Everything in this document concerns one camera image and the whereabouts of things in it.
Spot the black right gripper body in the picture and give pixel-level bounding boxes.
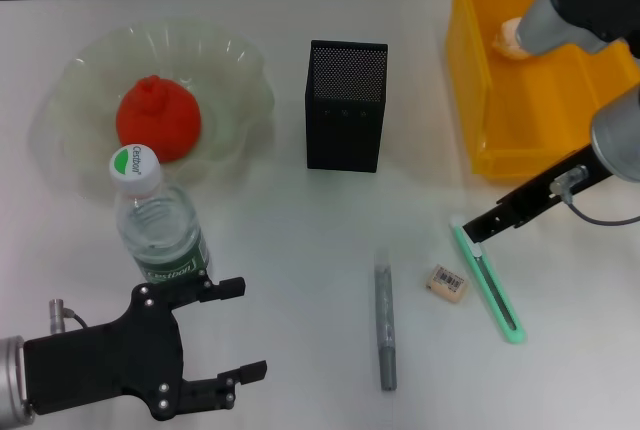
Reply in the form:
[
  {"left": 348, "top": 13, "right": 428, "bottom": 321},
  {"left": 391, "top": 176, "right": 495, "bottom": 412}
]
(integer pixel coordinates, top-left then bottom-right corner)
[{"left": 495, "top": 142, "right": 615, "bottom": 230}]

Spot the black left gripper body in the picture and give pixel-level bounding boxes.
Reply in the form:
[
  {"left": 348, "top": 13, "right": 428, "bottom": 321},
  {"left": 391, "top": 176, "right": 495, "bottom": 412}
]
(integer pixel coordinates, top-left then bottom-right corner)
[{"left": 22, "top": 282, "right": 190, "bottom": 423}]

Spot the beige barcode eraser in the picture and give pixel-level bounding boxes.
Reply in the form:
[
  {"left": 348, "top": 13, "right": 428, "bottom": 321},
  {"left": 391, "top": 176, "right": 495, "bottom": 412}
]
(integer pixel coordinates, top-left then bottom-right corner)
[{"left": 423, "top": 263, "right": 470, "bottom": 304}]

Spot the clear green-label water bottle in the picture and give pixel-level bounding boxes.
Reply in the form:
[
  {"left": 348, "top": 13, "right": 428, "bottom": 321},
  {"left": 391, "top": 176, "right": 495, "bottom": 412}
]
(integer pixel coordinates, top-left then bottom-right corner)
[{"left": 108, "top": 143, "right": 211, "bottom": 287}]

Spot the grey pen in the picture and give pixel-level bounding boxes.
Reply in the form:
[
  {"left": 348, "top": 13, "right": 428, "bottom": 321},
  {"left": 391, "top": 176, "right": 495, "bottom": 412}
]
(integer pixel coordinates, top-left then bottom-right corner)
[{"left": 373, "top": 249, "right": 399, "bottom": 392}]

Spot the white paper ball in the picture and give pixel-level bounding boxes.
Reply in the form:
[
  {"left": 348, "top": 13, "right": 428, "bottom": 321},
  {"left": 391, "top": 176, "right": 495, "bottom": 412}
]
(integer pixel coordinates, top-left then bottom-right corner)
[{"left": 492, "top": 18, "right": 531, "bottom": 59}]

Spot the red-orange toy orange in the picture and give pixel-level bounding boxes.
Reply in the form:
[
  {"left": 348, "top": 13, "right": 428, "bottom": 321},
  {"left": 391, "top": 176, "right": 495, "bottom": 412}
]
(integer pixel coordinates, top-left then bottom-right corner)
[{"left": 115, "top": 75, "right": 203, "bottom": 164}]

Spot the black mesh pen holder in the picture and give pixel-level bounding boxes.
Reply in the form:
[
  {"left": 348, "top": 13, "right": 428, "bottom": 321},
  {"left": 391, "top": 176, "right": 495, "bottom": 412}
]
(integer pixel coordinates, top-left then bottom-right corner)
[{"left": 303, "top": 39, "right": 390, "bottom": 173}]

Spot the translucent green fruit plate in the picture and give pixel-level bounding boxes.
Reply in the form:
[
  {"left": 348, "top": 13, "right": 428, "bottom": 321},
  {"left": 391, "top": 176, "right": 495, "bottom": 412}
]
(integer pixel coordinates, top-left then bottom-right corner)
[{"left": 32, "top": 19, "right": 276, "bottom": 201}]

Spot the yellow plastic bin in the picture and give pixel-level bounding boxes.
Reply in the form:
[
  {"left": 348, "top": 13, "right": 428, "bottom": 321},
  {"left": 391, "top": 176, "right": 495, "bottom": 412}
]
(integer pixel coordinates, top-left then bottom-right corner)
[{"left": 446, "top": 0, "right": 640, "bottom": 181}]

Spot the grey right gripper cable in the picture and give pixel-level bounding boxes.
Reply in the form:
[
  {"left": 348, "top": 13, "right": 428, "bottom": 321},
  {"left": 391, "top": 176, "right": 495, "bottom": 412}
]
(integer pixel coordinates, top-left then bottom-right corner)
[{"left": 548, "top": 164, "right": 640, "bottom": 225}]

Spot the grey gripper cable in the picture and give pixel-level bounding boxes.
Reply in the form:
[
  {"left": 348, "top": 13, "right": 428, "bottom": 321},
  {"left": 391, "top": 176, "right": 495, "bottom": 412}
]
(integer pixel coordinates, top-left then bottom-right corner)
[
  {"left": 548, "top": 164, "right": 640, "bottom": 225},
  {"left": 48, "top": 298, "right": 90, "bottom": 336}
]

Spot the grey left gripper cable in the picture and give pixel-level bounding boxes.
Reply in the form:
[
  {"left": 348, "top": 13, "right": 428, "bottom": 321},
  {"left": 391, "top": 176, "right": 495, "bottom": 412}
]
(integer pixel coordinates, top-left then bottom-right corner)
[{"left": 48, "top": 298, "right": 90, "bottom": 336}]

